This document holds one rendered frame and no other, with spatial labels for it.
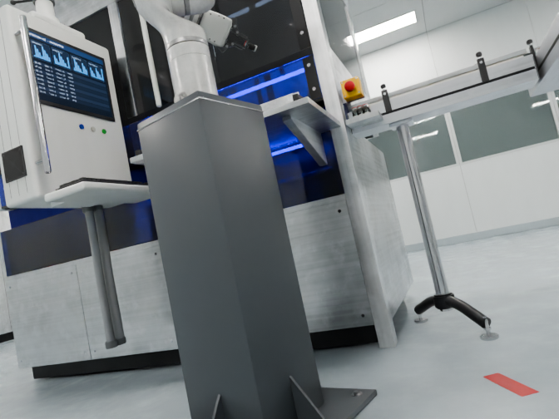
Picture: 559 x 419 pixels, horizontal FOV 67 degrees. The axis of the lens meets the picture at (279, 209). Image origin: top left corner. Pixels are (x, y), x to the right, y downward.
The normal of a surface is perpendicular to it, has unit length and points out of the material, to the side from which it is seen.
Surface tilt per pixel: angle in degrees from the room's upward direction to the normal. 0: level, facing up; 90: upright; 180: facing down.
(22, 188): 90
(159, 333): 90
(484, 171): 90
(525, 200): 90
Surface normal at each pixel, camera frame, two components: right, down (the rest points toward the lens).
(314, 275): -0.38, 0.00
